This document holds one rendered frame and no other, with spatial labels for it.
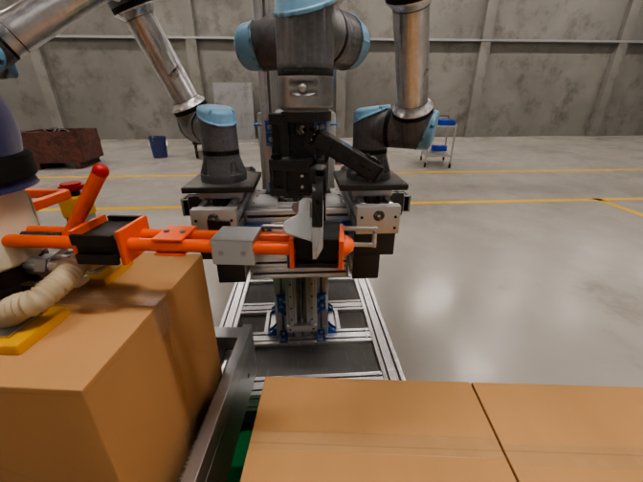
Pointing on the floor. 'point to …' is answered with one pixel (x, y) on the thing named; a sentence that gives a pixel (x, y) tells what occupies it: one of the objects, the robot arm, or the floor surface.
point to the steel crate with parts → (63, 146)
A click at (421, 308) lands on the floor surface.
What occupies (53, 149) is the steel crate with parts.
